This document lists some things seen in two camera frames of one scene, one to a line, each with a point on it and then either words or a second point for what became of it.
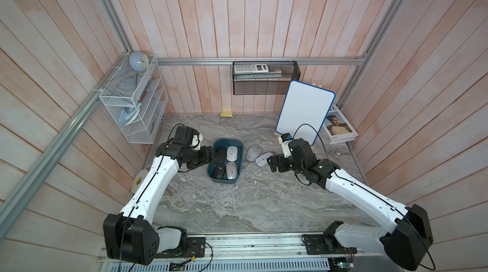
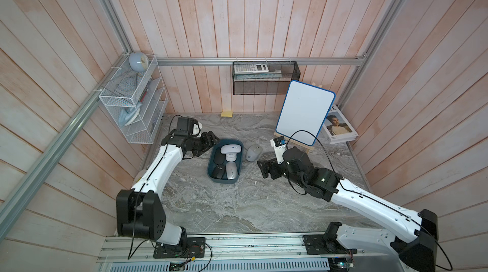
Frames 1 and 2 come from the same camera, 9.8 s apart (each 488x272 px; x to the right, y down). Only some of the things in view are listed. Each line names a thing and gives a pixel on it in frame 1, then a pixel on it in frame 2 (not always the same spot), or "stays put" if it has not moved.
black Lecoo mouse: [218, 171] stays put
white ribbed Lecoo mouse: [232, 153] stays put
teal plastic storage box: [229, 154] stays put
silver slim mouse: [231, 170] stays put
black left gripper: [207, 157] → [209, 142]
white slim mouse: [262, 159] → [226, 149]
